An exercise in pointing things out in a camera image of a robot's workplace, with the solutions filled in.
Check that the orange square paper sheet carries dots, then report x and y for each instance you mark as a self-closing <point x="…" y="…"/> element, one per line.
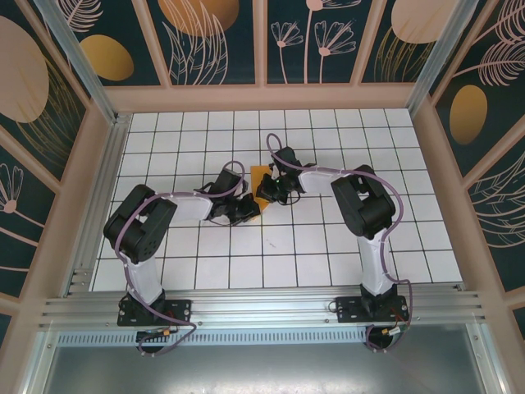
<point x="257" y="176"/>

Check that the left black-white robot arm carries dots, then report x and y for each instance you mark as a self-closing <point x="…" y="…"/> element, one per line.
<point x="143" y="238"/>

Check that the right black-white robot arm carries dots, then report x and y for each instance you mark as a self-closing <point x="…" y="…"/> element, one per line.
<point x="365" y="209"/>

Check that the grey sheet metal panel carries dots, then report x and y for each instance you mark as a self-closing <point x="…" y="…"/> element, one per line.
<point x="262" y="369"/>

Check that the long aluminium mounting rail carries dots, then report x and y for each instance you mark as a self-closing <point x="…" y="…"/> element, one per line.
<point x="262" y="308"/>

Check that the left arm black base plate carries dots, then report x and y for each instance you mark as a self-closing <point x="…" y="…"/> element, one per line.
<point x="180" y="312"/>

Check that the aluminium side rail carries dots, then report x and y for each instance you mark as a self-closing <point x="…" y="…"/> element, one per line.
<point x="108" y="164"/>

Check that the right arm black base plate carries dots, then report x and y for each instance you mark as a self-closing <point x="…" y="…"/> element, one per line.
<point x="346" y="314"/>

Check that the right aluminium frame post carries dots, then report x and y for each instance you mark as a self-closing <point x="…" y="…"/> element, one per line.
<point x="439" y="53"/>

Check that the aluminium frame post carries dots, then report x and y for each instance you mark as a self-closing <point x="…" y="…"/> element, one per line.
<point x="439" y="53"/>
<point x="84" y="70"/>

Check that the left aluminium frame post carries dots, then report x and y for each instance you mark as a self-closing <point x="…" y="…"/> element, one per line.
<point x="84" y="70"/>

